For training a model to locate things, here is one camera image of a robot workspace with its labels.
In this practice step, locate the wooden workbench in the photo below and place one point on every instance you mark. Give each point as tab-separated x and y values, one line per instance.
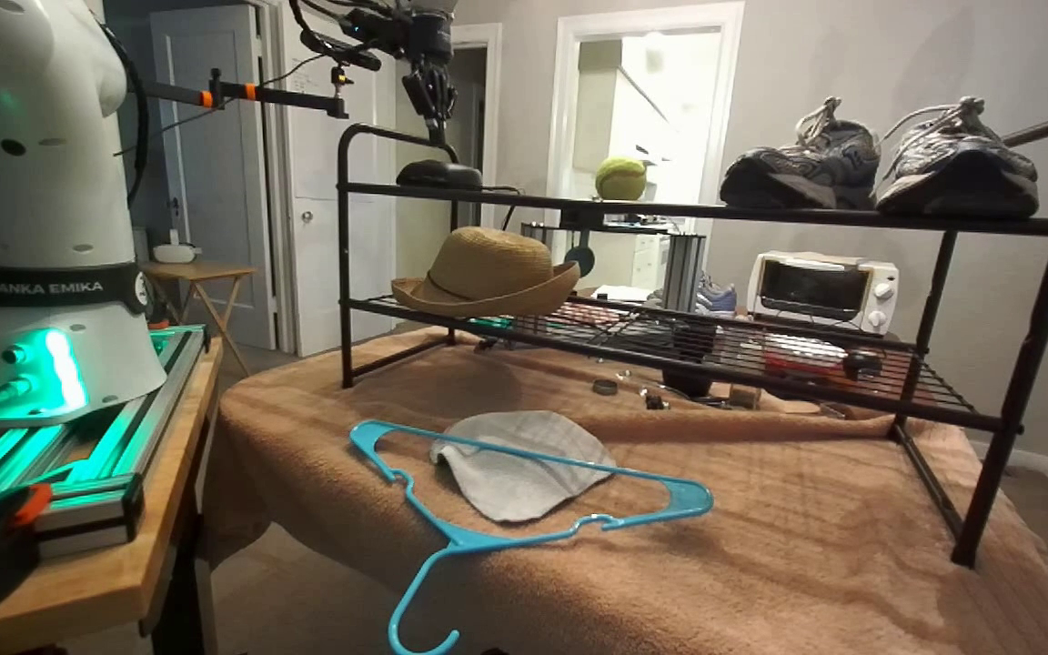
146	534

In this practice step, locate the blue plastic clothes hanger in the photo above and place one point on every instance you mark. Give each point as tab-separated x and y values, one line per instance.
456	534

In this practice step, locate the silver metal cylinder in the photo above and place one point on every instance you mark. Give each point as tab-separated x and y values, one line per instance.
682	270

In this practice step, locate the flat black object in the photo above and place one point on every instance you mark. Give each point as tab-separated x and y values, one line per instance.
437	176

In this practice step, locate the brown blanket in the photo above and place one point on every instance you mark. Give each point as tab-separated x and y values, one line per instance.
792	534

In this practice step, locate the grey panel door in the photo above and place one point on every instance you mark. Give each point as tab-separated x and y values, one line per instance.
216	182

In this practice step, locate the red and white packet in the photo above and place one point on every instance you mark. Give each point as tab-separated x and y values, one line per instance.
801	356

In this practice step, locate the black metal shoe rack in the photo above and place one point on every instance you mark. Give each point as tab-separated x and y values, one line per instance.
1033	329

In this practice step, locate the white bowl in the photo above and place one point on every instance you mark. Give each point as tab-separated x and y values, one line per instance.
176	254

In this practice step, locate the light grey sneaker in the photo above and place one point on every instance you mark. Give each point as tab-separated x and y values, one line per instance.
955	167

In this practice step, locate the black cup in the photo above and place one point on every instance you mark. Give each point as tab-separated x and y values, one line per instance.
694	340

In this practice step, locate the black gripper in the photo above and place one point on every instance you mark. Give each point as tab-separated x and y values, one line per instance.
410	36

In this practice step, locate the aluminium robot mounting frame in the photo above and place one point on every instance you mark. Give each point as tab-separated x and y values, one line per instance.
99	458

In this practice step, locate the small wooden folding table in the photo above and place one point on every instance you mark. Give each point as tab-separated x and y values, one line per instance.
198	275

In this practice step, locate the white panel door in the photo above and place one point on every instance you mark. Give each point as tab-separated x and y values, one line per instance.
326	204

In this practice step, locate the white toaster oven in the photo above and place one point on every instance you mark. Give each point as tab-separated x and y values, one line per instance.
820	290

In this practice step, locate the grey cloth cap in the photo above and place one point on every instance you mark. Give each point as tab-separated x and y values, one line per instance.
518	467

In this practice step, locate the dark grey sneaker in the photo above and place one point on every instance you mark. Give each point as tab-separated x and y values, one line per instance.
808	170

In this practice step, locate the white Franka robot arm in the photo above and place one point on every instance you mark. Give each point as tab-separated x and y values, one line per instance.
28	158

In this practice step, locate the tan straw hat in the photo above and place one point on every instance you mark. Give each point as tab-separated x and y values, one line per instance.
490	266

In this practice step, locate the green ball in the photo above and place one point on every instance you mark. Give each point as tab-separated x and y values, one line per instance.
619	181

